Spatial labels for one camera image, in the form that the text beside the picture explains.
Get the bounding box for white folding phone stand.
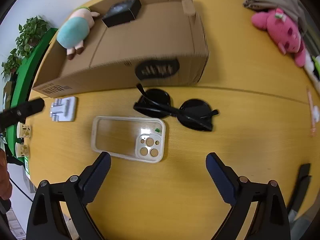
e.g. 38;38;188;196
50;96;78;122

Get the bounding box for clear white phone case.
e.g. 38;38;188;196
91;116;166;164

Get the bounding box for teal pink plush doll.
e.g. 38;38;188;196
56;7;100;60

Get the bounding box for black round sunglasses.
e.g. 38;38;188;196
133;83;219;132

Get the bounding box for black charger box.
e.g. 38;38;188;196
102;0;142;27

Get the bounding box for brown cardboard box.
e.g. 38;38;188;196
33;0;209;98

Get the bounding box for operator hand on handle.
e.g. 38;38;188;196
0;150;12;200

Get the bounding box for paper cup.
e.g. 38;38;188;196
16;122;31;138
15;142;29;158

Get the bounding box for green potted plant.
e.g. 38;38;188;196
16;16;49;58
1;48;22;78

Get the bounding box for white panda plush toy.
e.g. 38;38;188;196
304;52;320;94

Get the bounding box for pink plush toy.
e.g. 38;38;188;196
251;8;306;67

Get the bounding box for grey black folded cloth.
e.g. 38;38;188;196
243;0;308;35

